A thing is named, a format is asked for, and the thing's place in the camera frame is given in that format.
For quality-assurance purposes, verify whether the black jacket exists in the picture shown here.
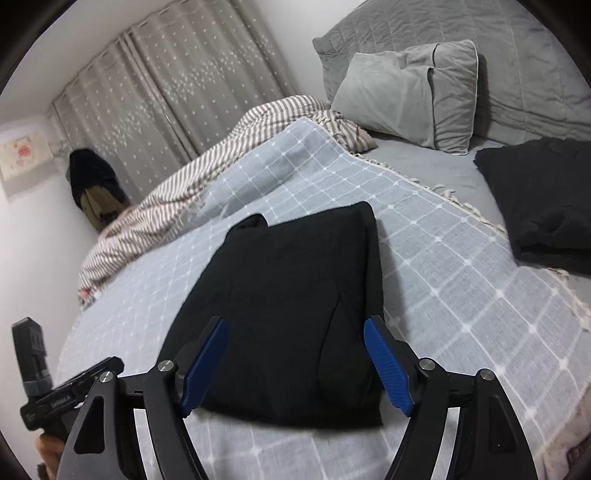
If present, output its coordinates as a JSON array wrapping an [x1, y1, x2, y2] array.
[[164, 200, 385, 428]]

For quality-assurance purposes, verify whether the grey quilted headboard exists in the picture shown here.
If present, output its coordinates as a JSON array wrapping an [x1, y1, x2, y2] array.
[[312, 0, 591, 139]]

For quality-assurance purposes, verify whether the grey pillow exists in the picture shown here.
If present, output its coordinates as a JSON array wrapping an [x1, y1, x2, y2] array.
[[330, 39, 479, 155]]

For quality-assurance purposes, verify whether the person's left hand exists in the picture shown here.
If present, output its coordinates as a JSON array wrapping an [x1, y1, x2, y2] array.
[[36, 434, 65, 480]]

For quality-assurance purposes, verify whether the striped duvet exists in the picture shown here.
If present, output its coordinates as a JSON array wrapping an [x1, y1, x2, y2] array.
[[78, 95, 379, 310]]

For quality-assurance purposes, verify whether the light blue grid blanket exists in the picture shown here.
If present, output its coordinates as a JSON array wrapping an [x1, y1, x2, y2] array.
[[55, 117, 591, 480]]

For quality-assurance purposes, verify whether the hanging olive garment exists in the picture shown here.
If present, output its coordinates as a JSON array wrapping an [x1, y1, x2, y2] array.
[[81, 185, 122, 232]]

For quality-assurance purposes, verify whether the folded black garment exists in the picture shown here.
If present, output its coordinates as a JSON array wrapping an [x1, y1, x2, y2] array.
[[474, 137, 591, 278]]

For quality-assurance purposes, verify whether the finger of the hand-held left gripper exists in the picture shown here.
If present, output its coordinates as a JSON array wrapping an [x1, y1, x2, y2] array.
[[76, 357, 125, 391]]

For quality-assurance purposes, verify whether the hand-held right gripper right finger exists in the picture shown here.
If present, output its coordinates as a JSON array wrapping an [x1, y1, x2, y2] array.
[[363, 315, 539, 480]]

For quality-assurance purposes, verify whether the grey bed sheet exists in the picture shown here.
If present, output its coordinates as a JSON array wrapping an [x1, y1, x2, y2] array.
[[367, 131, 513, 232]]

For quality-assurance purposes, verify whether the hanging black garment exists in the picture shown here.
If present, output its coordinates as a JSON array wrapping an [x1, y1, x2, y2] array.
[[69, 148, 130, 215]]

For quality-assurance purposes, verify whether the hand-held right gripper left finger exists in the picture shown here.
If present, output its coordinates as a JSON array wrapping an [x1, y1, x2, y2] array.
[[55, 316, 229, 480]]

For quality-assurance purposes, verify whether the grey star-print curtain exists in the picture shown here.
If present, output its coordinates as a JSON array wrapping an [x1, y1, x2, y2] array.
[[48, 0, 298, 204]]

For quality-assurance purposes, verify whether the wall picture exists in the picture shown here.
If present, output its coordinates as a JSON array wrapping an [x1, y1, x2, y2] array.
[[0, 130, 54, 183]]

